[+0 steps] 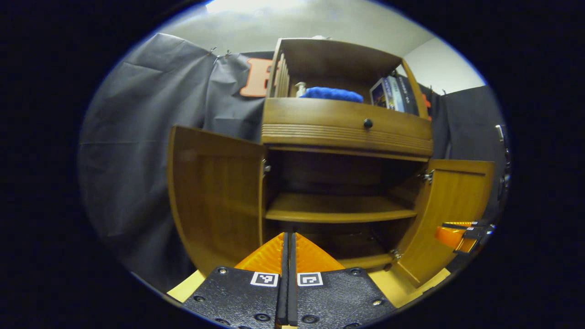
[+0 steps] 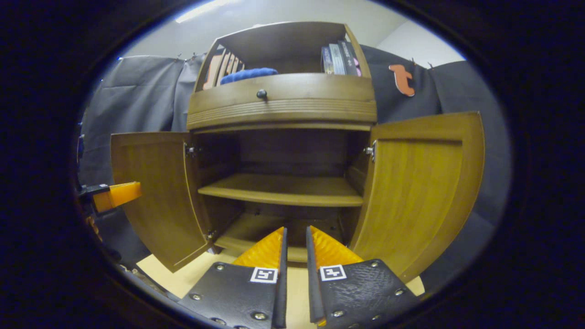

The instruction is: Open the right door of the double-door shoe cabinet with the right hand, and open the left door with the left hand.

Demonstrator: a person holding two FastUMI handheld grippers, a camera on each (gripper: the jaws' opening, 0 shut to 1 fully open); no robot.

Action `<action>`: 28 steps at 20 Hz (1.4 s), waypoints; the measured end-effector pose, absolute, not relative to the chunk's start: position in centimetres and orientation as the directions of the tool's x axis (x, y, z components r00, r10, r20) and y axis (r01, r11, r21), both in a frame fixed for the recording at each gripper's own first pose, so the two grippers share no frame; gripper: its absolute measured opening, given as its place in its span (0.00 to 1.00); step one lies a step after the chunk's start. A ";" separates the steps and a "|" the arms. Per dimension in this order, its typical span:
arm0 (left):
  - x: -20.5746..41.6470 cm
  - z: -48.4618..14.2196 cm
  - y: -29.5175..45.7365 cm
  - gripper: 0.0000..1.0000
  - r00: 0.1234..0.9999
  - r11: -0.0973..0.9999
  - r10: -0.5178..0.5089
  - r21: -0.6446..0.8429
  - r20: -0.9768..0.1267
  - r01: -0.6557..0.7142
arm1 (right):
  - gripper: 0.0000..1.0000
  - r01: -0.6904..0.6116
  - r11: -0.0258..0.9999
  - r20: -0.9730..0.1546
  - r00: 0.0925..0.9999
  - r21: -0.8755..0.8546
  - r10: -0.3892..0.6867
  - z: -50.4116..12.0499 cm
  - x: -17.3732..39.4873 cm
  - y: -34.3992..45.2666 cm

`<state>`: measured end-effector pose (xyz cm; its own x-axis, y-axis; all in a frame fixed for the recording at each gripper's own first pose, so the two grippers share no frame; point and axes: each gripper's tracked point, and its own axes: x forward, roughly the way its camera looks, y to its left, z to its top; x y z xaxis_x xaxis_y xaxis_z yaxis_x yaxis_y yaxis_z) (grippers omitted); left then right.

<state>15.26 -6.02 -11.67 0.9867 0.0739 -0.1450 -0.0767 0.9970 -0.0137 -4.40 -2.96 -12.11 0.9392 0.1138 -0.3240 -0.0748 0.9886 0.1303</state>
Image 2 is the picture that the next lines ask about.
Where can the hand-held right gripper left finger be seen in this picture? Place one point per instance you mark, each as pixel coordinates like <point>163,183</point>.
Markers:
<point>282,283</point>

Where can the black backdrop cloth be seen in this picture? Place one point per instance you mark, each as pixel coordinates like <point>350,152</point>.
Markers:
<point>137,96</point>

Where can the black drawer knob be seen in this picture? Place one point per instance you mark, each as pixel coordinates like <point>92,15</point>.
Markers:
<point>261,94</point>

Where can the book with picture cover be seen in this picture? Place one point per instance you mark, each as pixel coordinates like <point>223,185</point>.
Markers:
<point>327,61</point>

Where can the wooden inner shelf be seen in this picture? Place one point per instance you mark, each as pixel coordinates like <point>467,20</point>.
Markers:
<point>283,187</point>

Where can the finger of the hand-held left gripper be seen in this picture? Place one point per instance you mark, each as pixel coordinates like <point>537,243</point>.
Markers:
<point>92,227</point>
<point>100,188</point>

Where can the wooden cabinet door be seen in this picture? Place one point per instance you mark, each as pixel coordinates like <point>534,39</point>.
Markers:
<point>411,196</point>
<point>155,196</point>

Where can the blue folded towel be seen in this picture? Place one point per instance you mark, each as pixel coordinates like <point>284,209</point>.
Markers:
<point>249,75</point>

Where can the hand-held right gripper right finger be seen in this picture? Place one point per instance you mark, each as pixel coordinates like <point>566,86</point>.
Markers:
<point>312,292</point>

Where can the wooden double-door shoe cabinet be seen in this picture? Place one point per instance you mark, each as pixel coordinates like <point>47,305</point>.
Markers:
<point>283,41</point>

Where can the wooden cabinet drawer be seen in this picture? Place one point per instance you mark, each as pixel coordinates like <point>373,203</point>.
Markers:
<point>320,98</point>

